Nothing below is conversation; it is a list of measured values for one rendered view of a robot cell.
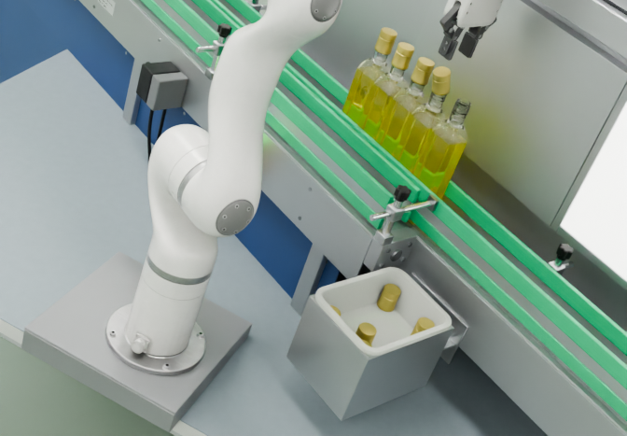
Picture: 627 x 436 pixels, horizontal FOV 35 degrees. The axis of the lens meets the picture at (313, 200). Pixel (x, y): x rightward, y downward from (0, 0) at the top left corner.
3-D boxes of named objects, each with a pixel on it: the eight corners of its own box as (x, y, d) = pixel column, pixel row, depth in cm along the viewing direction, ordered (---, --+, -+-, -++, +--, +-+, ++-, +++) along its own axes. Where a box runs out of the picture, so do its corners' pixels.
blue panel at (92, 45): (376, 307, 222) (402, 247, 213) (316, 327, 211) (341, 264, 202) (54, -27, 310) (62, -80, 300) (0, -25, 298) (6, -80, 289)
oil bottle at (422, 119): (415, 200, 206) (452, 113, 194) (396, 204, 202) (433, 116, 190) (398, 184, 209) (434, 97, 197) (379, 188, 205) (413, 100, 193)
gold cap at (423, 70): (431, 84, 196) (438, 64, 193) (418, 86, 194) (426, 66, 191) (419, 75, 198) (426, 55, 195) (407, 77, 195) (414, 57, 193)
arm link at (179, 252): (165, 288, 171) (200, 175, 159) (119, 224, 183) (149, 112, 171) (224, 279, 179) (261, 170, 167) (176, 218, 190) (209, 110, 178)
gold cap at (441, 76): (453, 91, 191) (454, 72, 188) (439, 97, 190) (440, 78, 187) (441, 82, 193) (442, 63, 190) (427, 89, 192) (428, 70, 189)
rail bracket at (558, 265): (562, 301, 192) (592, 247, 185) (540, 309, 188) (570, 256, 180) (547, 288, 194) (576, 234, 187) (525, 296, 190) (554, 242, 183)
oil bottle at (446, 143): (435, 217, 203) (474, 129, 191) (416, 221, 199) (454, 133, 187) (417, 200, 206) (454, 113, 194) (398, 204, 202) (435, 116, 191)
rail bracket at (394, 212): (426, 234, 195) (449, 184, 189) (364, 252, 185) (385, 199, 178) (416, 225, 197) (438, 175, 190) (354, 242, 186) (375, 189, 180)
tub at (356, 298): (441, 356, 188) (458, 323, 183) (355, 390, 174) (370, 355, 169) (383, 296, 197) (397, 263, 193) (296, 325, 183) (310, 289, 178)
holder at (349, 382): (444, 377, 196) (473, 320, 187) (341, 421, 178) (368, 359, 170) (389, 320, 205) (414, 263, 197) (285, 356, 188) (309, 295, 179)
